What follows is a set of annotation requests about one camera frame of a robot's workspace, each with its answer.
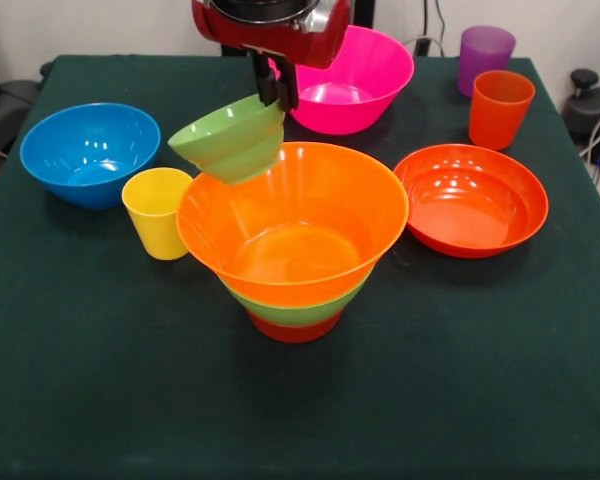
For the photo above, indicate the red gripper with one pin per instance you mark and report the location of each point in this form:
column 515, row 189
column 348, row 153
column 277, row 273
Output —
column 280, row 40

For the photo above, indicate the small green ribbed bowl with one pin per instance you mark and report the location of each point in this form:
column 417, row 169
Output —
column 235, row 145

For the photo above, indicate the large pink bowl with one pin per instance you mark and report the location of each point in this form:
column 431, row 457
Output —
column 360, row 80

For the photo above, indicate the large yellow-orange bowl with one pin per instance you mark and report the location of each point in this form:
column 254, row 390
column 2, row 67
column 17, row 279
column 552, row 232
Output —
column 300, row 215

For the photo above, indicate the wide shallow orange bowl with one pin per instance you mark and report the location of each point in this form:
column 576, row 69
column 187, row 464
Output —
column 460, row 210

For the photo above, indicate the large green bowl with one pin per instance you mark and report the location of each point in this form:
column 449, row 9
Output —
column 290, row 312

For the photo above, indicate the small orange bowl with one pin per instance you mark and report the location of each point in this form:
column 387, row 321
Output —
column 292, row 332

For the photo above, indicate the black power adapter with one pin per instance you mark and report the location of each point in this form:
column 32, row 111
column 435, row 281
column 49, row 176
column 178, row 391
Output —
column 422, row 46

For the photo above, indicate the yellow cup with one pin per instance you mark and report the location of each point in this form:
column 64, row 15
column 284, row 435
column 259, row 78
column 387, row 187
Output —
column 150, row 215

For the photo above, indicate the blue bowl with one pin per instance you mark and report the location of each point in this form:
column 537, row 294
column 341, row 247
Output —
column 90, row 150

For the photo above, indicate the purple cup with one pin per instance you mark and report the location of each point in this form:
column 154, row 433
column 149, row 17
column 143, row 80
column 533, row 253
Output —
column 485, row 55

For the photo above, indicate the orange cup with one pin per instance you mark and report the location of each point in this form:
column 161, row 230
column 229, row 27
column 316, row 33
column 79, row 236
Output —
column 500, row 115

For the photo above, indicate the small black knob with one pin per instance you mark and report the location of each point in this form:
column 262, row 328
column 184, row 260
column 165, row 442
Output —
column 46, row 69

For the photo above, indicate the dark grey chair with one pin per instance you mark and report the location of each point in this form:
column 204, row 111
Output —
column 5, row 115

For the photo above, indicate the black rounded base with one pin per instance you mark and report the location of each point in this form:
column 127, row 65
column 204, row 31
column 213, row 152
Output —
column 580, row 115

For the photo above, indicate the black clamp knob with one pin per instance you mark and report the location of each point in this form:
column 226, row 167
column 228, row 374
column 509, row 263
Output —
column 584, row 77

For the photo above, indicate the dark green tablecloth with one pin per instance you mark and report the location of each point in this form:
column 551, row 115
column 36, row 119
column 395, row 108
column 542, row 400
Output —
column 280, row 400

